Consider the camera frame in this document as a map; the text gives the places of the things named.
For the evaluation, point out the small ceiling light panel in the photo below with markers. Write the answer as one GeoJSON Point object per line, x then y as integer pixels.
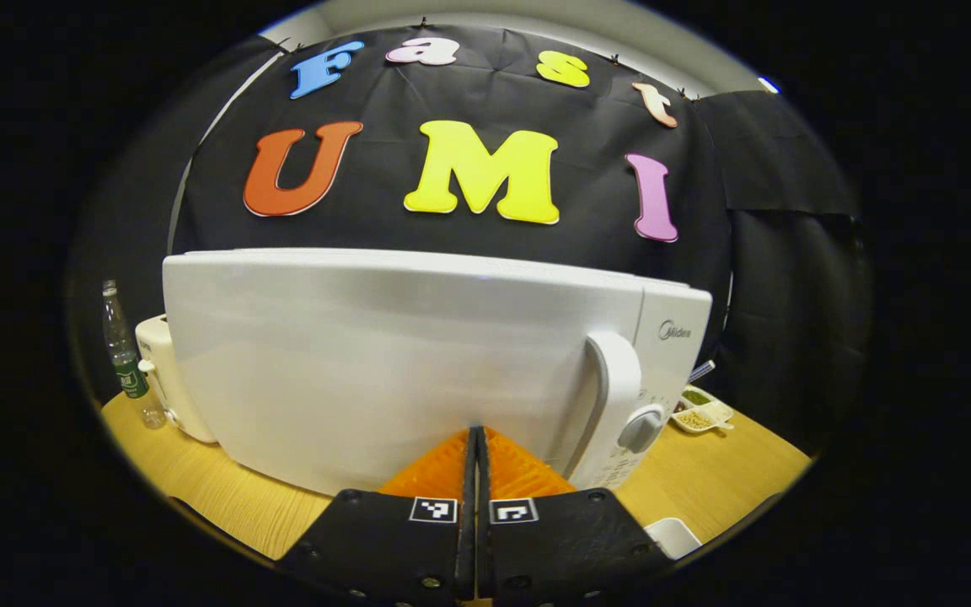
{"type": "Point", "coordinates": [769, 84]}

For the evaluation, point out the black backdrop cloth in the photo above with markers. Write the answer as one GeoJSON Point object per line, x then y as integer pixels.
{"type": "Point", "coordinates": [595, 236]}

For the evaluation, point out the small white rectangular plate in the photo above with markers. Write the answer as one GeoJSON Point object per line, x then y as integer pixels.
{"type": "Point", "coordinates": [673, 537]}

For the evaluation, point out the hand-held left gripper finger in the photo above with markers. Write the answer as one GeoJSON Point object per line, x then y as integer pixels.
{"type": "Point", "coordinates": [485, 548]}
{"type": "Point", "coordinates": [466, 548]}

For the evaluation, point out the clear plastic water bottle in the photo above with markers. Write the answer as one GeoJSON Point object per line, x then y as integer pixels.
{"type": "Point", "coordinates": [127, 371]}

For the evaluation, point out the white microwave oven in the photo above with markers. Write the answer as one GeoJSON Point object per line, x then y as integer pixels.
{"type": "Point", "coordinates": [367, 362]}

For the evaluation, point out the white toaster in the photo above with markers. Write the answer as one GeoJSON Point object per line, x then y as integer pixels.
{"type": "Point", "coordinates": [161, 371]}

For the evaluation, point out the white divided condiment dish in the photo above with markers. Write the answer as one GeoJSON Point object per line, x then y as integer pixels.
{"type": "Point", "coordinates": [700, 411]}

